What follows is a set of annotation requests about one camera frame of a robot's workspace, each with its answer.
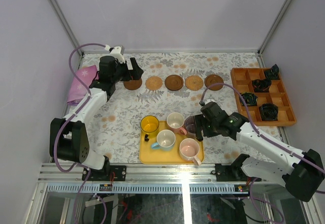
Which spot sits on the pink mug front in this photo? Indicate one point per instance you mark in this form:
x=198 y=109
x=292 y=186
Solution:
x=189 y=150

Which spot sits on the brown wooden coaster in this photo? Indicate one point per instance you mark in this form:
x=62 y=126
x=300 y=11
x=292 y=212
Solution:
x=174 y=82
x=214 y=82
x=133 y=84

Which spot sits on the light blue mug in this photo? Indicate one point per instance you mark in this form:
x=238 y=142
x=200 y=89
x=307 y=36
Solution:
x=165 y=140

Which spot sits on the dark rolled item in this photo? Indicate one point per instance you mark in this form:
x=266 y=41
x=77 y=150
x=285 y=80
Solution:
x=250 y=98
x=272 y=73
x=268 y=112
x=261 y=85

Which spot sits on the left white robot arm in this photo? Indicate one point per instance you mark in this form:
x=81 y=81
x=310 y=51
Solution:
x=68 y=135

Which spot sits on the yellow glass mug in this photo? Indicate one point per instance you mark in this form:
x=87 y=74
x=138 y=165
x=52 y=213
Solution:
x=149 y=127

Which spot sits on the yellow plastic tray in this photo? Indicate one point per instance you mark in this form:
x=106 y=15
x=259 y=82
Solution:
x=160 y=157

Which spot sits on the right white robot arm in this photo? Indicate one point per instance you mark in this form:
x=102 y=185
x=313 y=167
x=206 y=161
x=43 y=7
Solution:
x=300 y=172

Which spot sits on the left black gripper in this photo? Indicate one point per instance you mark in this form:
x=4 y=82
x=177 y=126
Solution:
x=129 y=69

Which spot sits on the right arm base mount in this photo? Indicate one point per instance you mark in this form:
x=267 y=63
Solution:
x=234 y=172

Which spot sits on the pink mug cream inside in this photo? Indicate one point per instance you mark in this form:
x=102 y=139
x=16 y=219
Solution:
x=175 y=122

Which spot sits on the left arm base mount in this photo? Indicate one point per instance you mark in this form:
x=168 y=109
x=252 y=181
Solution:
x=109 y=172

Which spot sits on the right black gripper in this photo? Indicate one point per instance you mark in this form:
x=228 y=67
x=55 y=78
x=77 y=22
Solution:
x=199 y=121

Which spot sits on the woven rattan coaster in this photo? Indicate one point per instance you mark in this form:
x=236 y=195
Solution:
x=194 y=82
x=154 y=83

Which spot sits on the aluminium front rail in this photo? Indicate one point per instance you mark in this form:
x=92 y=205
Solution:
x=144 y=179

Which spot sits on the dark rolled item far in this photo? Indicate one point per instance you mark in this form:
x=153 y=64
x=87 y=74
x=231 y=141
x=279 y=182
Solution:
x=272 y=73

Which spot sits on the purple mug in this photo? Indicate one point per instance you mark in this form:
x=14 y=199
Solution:
x=190 y=127

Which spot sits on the pink star cloth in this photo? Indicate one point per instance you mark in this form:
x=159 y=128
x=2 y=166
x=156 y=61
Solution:
x=78 y=91

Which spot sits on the orange wooden compartment box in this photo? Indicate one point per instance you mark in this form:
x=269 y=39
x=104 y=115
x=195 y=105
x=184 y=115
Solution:
x=242 y=82

